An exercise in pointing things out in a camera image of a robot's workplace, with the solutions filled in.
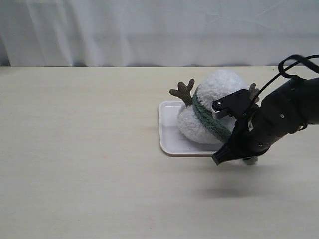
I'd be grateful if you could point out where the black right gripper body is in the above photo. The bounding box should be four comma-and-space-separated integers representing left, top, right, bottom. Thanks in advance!
236, 82, 307, 159

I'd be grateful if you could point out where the green fuzzy scarf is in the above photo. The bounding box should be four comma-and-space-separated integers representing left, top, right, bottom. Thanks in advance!
190, 86, 243, 144

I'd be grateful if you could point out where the white plush snowman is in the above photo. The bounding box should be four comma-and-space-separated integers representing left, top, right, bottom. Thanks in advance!
169, 69, 259, 144

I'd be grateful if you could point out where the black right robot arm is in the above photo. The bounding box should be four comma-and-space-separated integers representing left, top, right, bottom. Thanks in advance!
211, 78, 319, 165

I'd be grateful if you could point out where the white plastic tray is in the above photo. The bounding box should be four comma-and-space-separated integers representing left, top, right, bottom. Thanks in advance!
158, 100, 222, 157

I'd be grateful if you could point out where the white backdrop curtain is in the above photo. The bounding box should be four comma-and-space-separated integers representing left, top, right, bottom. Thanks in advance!
0, 0, 319, 67

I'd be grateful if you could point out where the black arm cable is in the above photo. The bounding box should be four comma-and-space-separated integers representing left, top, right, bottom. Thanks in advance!
244, 54, 319, 118

